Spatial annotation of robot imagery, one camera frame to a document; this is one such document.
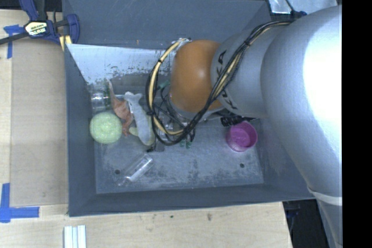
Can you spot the purple plastic cup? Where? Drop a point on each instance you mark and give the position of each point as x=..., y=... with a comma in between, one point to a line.
x=241, y=138

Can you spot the grey metal bin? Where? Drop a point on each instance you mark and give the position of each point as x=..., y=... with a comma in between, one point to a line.
x=186, y=171

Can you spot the white toy shark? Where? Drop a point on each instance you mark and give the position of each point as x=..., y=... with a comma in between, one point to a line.
x=141, y=122

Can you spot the pale green ball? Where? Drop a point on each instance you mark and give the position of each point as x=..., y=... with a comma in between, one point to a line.
x=105, y=127

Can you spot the black cylinder on white bracket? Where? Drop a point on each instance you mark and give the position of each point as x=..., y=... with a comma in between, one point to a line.
x=231, y=120

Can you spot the orange toy animal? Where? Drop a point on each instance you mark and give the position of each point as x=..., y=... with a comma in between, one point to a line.
x=120, y=109

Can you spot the clear glass cup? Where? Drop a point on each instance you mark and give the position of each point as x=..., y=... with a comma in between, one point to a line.
x=100, y=98

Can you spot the pale wood flat board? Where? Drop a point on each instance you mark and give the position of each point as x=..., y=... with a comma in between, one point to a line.
x=37, y=125

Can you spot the clear plastic bottle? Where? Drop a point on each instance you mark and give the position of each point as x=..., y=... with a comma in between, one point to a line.
x=139, y=168

